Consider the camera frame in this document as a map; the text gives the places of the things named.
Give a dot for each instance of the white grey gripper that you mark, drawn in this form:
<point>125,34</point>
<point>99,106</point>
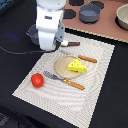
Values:
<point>49,15</point>

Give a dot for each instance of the yellow toy cheese wedge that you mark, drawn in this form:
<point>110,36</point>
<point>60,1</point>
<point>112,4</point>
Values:
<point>77,66</point>

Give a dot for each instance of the red toy tomato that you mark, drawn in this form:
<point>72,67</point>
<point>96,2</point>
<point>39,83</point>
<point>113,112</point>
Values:
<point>37,80</point>

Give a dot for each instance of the grey pot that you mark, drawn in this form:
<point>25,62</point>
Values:
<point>89,13</point>
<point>33,34</point>

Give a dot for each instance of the black stove burner back-left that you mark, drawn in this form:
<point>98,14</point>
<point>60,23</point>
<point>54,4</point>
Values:
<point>76,2</point>

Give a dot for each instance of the round wooden plate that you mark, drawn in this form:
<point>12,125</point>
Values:
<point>61,67</point>

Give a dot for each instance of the grey pot on stove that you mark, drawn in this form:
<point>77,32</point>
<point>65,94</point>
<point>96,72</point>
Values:
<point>89,13</point>

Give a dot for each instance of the black stove burner back-right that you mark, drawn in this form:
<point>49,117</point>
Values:
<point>98,4</point>

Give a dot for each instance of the woven grey placemat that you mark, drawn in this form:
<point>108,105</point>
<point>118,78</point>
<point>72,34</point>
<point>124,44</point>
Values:
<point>68,103</point>

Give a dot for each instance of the brown toy stove board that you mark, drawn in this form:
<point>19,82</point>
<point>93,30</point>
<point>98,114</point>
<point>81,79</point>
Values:
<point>104,27</point>

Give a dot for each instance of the beige bowl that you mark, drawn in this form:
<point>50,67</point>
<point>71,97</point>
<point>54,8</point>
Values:
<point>122,16</point>

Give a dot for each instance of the toy knife wooden handle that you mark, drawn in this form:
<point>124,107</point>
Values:
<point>80,56</point>

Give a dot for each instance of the toy fork wooden handle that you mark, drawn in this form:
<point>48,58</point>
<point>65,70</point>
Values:
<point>54,77</point>

